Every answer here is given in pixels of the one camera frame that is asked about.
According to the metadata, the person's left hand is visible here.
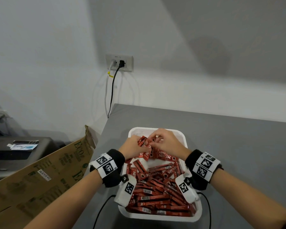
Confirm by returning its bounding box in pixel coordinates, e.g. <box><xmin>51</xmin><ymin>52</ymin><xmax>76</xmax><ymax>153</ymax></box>
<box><xmin>118</xmin><ymin>135</ymin><xmax>152</xmax><ymax>161</ymax></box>

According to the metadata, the person's right hand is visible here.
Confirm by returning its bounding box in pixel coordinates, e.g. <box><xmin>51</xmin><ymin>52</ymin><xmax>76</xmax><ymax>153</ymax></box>
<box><xmin>147</xmin><ymin>128</ymin><xmax>192</xmax><ymax>161</ymax></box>

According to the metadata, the bunch of Nescafe sachets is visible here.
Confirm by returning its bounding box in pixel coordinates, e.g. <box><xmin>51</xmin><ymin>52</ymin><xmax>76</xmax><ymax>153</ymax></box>
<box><xmin>137</xmin><ymin>135</ymin><xmax>158</xmax><ymax>153</ymax></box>

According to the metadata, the pile of red Nescafe sachets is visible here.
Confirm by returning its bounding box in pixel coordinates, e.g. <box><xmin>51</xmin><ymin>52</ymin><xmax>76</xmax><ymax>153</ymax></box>
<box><xmin>137</xmin><ymin>148</ymin><xmax>179</xmax><ymax>163</ymax></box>

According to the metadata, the white plastic tray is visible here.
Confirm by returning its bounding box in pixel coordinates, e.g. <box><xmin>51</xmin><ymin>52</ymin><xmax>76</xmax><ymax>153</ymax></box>
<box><xmin>118</xmin><ymin>127</ymin><xmax>202</xmax><ymax>223</ymax></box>

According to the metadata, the pile of red coffee sachets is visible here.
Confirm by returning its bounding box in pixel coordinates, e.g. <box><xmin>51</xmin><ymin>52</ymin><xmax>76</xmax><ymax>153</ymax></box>
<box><xmin>125</xmin><ymin>157</ymin><xmax>197</xmax><ymax>217</ymax></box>

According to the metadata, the person's right forearm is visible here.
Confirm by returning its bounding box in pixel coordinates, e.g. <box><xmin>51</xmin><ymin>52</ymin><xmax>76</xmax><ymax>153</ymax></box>
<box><xmin>209</xmin><ymin>168</ymin><xmax>286</xmax><ymax>229</ymax></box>

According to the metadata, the person's left forearm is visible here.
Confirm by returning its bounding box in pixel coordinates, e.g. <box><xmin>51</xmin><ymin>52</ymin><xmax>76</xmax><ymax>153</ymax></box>
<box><xmin>24</xmin><ymin>170</ymin><xmax>103</xmax><ymax>229</ymax></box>

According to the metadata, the black left wristband with markers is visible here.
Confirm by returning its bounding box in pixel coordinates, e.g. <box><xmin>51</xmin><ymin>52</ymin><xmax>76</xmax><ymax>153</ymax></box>
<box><xmin>89</xmin><ymin>149</ymin><xmax>126</xmax><ymax>188</ymax></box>

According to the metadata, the black wristband with markers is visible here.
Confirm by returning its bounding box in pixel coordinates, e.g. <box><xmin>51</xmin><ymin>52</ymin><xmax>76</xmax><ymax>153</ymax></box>
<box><xmin>89</xmin><ymin>149</ymin><xmax>126</xmax><ymax>188</ymax></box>
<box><xmin>185</xmin><ymin>149</ymin><xmax>224</xmax><ymax>191</ymax></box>

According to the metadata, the black right wristband with markers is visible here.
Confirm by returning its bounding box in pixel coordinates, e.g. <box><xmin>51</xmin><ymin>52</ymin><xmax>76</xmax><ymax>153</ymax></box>
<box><xmin>185</xmin><ymin>149</ymin><xmax>224</xmax><ymax>191</ymax></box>

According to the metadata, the brown cardboard box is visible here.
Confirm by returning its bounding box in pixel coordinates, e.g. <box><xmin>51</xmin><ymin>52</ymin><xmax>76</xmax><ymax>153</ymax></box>
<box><xmin>0</xmin><ymin>125</ymin><xmax>96</xmax><ymax>229</ymax></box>

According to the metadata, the flat black device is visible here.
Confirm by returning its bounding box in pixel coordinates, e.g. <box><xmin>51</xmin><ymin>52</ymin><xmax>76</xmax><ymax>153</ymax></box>
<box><xmin>13</xmin><ymin>140</ymin><xmax>40</xmax><ymax>145</ymax></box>

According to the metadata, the white and blue packet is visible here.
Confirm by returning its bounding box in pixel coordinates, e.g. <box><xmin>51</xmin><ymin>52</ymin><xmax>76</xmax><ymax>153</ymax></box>
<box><xmin>7</xmin><ymin>143</ymin><xmax>38</xmax><ymax>150</ymax></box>

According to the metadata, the dark grey printer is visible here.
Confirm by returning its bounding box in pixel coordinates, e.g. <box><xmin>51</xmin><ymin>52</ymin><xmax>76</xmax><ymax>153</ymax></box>
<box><xmin>0</xmin><ymin>136</ymin><xmax>57</xmax><ymax>182</ymax></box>

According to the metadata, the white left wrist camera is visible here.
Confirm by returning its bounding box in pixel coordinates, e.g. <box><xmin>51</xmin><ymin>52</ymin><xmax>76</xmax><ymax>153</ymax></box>
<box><xmin>114</xmin><ymin>174</ymin><xmax>138</xmax><ymax>208</ymax></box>

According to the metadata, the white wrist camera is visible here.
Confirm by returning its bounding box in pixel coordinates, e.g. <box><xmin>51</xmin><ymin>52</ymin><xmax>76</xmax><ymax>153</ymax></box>
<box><xmin>114</xmin><ymin>174</ymin><xmax>138</xmax><ymax>208</ymax></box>
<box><xmin>175</xmin><ymin>174</ymin><xmax>200</xmax><ymax>204</ymax></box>

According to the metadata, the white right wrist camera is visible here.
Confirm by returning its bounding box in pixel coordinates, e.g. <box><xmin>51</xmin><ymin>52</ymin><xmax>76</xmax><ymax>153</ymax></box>
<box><xmin>175</xmin><ymin>174</ymin><xmax>200</xmax><ymax>204</ymax></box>

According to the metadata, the black power cable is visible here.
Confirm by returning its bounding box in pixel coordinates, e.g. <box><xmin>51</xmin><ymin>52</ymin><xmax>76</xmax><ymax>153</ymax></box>
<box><xmin>107</xmin><ymin>66</ymin><xmax>121</xmax><ymax>118</ymax></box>

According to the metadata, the white power cable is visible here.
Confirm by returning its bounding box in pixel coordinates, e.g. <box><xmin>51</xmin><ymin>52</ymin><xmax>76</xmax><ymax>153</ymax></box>
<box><xmin>104</xmin><ymin>60</ymin><xmax>116</xmax><ymax>116</ymax></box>

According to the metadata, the black left camera cable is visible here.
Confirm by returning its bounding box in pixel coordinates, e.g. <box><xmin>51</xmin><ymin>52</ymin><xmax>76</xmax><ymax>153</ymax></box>
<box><xmin>93</xmin><ymin>195</ymin><xmax>116</xmax><ymax>229</ymax></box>

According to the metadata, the black camera cable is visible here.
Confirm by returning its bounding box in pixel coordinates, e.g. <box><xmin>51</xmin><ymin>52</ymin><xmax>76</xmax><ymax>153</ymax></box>
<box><xmin>93</xmin><ymin>195</ymin><xmax>116</xmax><ymax>229</ymax></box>
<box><xmin>197</xmin><ymin>192</ymin><xmax>212</xmax><ymax>229</ymax></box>

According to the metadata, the black right camera cable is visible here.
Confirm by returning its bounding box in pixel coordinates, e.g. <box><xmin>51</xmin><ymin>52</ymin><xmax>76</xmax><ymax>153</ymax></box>
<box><xmin>197</xmin><ymin>192</ymin><xmax>212</xmax><ymax>229</ymax></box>

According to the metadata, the grey wall socket plate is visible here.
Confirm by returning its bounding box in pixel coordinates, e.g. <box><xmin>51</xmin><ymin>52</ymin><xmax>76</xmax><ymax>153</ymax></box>
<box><xmin>106</xmin><ymin>54</ymin><xmax>134</xmax><ymax>72</ymax></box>

